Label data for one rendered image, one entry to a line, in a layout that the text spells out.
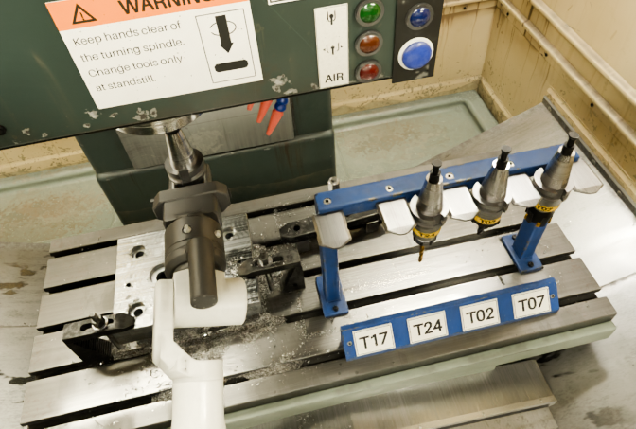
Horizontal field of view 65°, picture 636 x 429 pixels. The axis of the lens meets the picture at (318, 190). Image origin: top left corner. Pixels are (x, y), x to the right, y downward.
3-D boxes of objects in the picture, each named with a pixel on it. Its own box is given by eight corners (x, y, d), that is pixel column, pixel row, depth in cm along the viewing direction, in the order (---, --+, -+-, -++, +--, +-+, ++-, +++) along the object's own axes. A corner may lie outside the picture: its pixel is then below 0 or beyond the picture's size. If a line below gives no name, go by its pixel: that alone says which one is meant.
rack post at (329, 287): (349, 313, 105) (347, 230, 83) (325, 318, 105) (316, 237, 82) (338, 274, 112) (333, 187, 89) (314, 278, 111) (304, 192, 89)
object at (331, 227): (353, 246, 79) (353, 243, 79) (321, 253, 79) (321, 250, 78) (343, 212, 84) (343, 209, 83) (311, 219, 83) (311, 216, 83)
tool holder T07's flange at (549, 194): (559, 173, 88) (563, 164, 86) (575, 200, 84) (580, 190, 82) (524, 179, 87) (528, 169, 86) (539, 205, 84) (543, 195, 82)
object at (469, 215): (483, 218, 81) (484, 215, 81) (452, 224, 81) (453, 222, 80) (466, 187, 86) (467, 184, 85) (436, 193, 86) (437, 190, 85)
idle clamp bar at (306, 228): (389, 227, 119) (391, 210, 115) (285, 258, 116) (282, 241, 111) (381, 211, 122) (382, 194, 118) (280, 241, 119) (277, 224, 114)
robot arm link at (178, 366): (217, 283, 74) (219, 379, 69) (153, 284, 71) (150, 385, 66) (224, 274, 68) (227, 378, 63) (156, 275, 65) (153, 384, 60)
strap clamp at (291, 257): (305, 288, 110) (299, 250, 99) (246, 301, 109) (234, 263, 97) (302, 275, 112) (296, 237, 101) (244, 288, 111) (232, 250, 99)
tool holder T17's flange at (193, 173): (205, 155, 85) (203, 145, 83) (206, 181, 81) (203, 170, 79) (168, 162, 85) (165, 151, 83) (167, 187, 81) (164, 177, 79)
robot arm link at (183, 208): (223, 168, 79) (230, 226, 71) (235, 206, 86) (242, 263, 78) (143, 184, 77) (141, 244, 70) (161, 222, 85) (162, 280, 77)
